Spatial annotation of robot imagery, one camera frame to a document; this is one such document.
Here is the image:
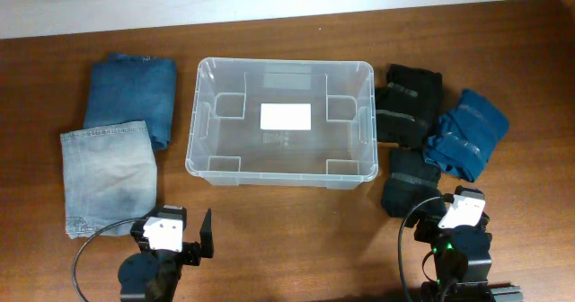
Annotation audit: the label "black left camera cable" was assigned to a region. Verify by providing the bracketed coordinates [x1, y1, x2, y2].
[71, 218, 140, 302]

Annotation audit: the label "dark blue jeans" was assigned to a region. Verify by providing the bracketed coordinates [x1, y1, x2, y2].
[84, 53, 177, 151]

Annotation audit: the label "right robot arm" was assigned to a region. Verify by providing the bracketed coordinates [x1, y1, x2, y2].
[414, 185, 525, 302]

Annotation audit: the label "light blue jeans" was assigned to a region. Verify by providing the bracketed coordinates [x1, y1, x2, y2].
[60, 120, 157, 239]

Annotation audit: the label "large black taped garment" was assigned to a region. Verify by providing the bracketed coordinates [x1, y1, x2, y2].
[375, 64, 443, 149]

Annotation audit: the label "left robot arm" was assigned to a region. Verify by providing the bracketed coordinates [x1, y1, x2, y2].
[118, 205, 214, 302]

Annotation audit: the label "clear plastic storage bin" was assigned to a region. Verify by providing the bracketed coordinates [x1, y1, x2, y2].
[185, 58, 378, 190]

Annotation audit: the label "small black taped garment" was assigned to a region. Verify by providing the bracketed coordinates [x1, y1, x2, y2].
[381, 148, 441, 218]

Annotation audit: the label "black camera cable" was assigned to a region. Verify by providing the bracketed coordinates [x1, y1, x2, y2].
[71, 218, 140, 302]
[397, 195, 450, 302]

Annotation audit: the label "black right camera cable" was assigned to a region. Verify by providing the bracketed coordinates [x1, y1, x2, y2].
[397, 195, 450, 302]

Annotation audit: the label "teal blue taped garment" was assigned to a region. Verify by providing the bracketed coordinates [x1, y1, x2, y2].
[423, 89, 509, 182]

